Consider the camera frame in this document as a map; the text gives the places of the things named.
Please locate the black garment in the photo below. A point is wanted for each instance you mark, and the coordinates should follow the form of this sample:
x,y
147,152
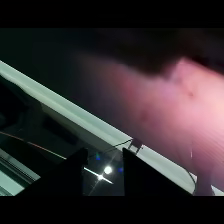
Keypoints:
x,y
150,46

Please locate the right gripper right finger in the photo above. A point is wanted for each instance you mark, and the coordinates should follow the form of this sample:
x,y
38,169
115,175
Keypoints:
x,y
143,180

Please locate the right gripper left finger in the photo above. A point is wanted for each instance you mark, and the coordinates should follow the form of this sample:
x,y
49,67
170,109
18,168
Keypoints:
x,y
63,180

